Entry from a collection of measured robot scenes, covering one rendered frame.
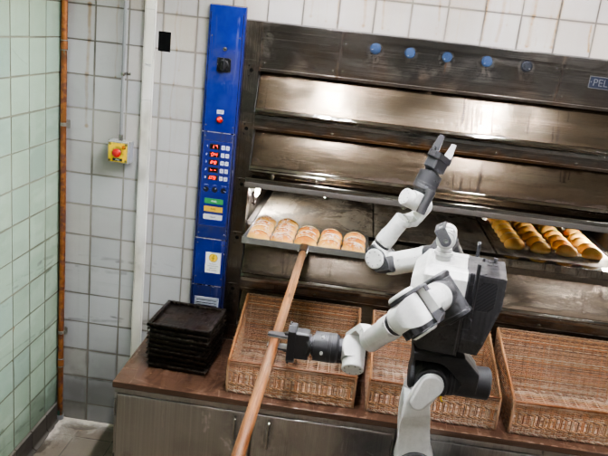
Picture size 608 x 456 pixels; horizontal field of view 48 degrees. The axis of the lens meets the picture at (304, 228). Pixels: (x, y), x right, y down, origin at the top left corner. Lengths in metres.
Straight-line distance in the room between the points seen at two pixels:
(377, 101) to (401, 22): 0.35
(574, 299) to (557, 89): 0.97
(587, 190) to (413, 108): 0.86
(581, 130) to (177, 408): 2.11
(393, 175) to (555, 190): 0.72
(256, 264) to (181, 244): 0.37
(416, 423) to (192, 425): 1.03
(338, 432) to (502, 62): 1.72
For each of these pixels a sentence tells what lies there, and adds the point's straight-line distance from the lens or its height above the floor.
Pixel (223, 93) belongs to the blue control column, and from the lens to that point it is 3.14.
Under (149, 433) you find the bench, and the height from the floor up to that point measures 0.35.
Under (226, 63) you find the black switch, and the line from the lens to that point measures 3.11.
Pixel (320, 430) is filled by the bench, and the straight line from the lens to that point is 3.01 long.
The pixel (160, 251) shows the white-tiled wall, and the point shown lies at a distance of 3.40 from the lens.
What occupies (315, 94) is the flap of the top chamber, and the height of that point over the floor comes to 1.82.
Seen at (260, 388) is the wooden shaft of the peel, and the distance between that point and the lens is 1.80.
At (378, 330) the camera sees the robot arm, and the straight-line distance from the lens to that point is 1.92.
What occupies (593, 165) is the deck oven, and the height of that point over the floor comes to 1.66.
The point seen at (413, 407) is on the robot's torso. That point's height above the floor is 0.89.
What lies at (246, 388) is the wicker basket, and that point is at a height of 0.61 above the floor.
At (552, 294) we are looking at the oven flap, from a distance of 3.43.
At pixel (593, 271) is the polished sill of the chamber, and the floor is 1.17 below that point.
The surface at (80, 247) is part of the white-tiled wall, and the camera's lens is 3.53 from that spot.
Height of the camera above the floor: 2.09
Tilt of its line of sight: 16 degrees down
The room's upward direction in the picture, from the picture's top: 6 degrees clockwise
